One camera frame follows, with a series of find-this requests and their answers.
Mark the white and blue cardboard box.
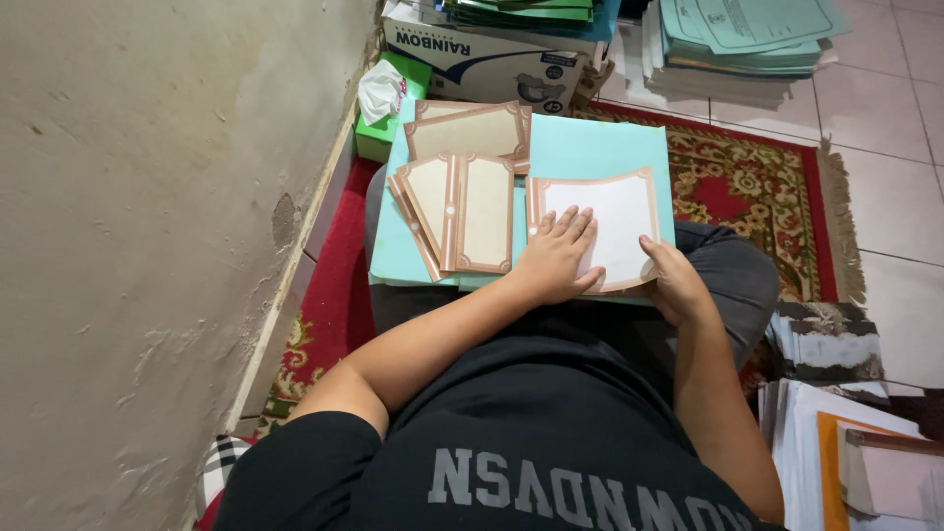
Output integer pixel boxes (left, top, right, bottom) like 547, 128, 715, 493
381, 13, 615, 117

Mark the green tissue box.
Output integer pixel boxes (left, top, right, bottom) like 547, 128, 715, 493
354, 51, 434, 164

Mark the stack of dark printed booklets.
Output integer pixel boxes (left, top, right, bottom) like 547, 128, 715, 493
766, 298, 886, 386

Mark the person's left hand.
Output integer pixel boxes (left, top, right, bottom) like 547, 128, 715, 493
509, 206, 606, 308

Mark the white card with brown border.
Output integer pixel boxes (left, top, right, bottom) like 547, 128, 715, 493
525, 167, 662, 296

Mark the pile of green paper sheets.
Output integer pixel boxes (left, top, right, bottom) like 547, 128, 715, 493
640, 0, 851, 106

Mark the light blue folder stack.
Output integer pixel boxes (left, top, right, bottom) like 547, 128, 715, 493
368, 98, 677, 307

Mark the stack of white papers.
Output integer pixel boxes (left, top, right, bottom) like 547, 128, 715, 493
758, 376, 944, 531

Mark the beige card with brown border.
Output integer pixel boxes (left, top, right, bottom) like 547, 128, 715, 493
395, 151, 459, 271
451, 153, 516, 275
403, 99, 533, 176
386, 174, 449, 283

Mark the red patterned rug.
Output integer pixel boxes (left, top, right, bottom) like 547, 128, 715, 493
253, 99, 868, 438

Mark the person's right hand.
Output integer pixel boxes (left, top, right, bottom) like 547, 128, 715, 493
638, 235, 721, 330

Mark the white tissue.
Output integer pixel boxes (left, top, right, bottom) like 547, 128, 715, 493
357, 59, 407, 127

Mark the orange paper sheet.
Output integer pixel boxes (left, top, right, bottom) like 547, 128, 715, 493
816, 410, 923, 531

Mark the stack of green folders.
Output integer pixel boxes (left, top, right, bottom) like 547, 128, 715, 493
383, 0, 622, 44

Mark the black and white checked cloth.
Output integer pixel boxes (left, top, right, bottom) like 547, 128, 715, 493
195, 434, 258, 531

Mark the black printed t-shirt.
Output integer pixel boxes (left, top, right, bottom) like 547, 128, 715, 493
212, 324, 786, 531

